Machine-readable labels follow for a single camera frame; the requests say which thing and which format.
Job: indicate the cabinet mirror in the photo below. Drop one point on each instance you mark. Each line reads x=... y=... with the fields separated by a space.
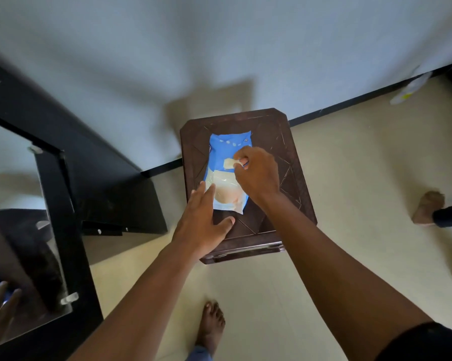
x=15 y=236

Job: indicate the person's left hand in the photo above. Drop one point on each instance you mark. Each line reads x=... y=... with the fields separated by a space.
x=197 y=225

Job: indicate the silver mirror clip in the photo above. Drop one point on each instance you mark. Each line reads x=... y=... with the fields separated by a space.
x=70 y=298
x=42 y=224
x=35 y=149

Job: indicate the beige tape strip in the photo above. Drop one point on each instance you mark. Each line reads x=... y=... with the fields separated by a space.
x=229 y=163

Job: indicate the person's bare foot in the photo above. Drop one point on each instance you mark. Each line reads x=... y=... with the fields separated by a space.
x=211 y=325

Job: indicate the blue plastic packet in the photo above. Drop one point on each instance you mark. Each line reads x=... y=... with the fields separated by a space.
x=226 y=150

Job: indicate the person's left thumb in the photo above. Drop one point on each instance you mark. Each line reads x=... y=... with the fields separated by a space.
x=224 y=223

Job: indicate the black cabinet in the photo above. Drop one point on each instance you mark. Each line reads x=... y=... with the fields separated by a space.
x=98 y=184

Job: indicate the person's left forearm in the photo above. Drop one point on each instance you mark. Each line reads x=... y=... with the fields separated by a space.
x=143 y=308

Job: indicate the black sleeve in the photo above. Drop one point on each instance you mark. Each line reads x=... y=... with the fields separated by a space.
x=429 y=344

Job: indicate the black skirting board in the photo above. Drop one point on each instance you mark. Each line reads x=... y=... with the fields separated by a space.
x=361 y=97

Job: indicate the brown plastic stool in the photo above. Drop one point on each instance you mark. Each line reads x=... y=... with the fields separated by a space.
x=286 y=146

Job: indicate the person's right forearm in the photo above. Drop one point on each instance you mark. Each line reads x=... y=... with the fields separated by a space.
x=323 y=274

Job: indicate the person's right hand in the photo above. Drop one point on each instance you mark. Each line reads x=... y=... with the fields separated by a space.
x=259 y=175

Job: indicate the person's right thumb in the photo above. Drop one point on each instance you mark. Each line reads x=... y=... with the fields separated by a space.
x=238 y=172

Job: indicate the blue jeans leg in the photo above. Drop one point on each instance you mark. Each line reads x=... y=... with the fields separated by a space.
x=199 y=354

